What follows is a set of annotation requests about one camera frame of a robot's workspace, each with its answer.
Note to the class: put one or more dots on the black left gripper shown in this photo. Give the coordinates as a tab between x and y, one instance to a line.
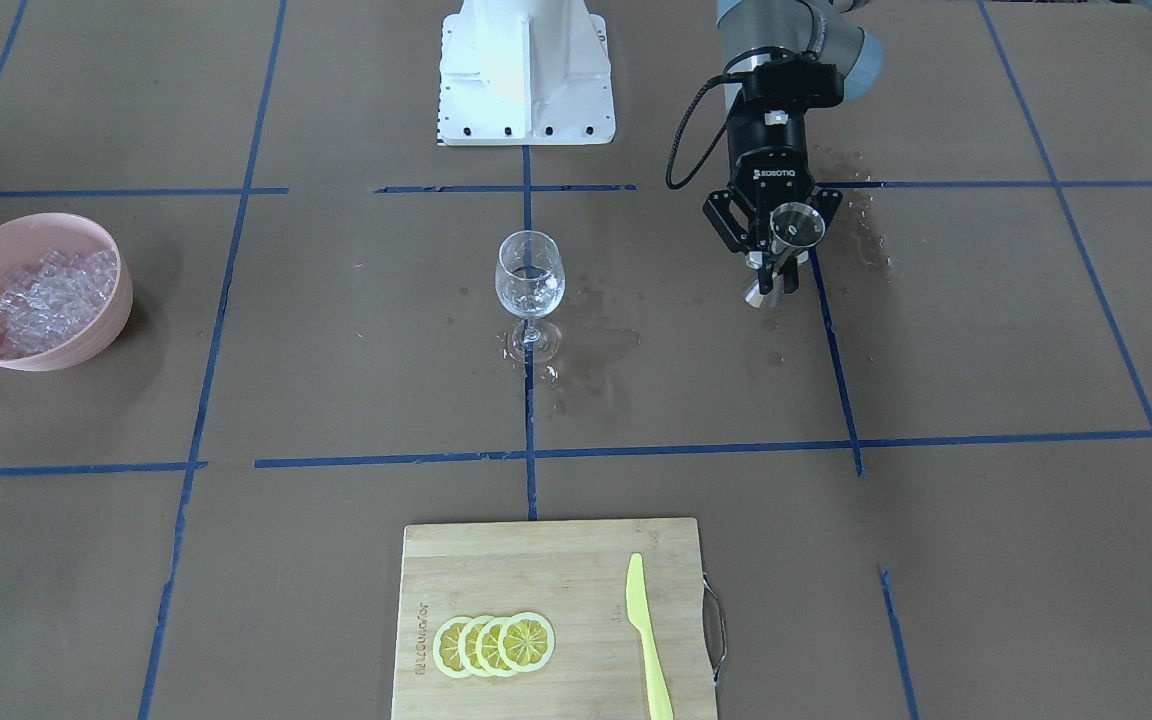
771	158

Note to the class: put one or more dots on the steel double jigger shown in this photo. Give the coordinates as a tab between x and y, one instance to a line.
794	229

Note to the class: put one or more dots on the clear wine glass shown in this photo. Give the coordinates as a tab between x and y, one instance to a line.
529	284

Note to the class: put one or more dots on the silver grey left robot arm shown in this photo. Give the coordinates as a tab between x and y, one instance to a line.
755	32

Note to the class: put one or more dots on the pile of clear ice cubes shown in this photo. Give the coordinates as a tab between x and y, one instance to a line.
47	303

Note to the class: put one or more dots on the yellow plastic knife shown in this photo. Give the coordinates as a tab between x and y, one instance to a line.
638	614

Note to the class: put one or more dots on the bamboo cutting board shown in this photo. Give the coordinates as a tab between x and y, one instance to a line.
573	573

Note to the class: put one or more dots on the back lemon slice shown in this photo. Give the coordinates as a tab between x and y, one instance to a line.
526	642

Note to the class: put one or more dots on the lemon slice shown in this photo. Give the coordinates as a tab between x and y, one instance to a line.
526	642
447	655
467	645
487	648

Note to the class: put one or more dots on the front lemon slice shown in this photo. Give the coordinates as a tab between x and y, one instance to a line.
447	655

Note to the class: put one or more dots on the pink plastic bowl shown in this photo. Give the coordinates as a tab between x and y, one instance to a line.
24	240

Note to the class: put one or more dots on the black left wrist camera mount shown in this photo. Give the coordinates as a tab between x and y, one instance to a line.
793	84

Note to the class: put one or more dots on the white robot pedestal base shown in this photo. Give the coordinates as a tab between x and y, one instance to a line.
525	73

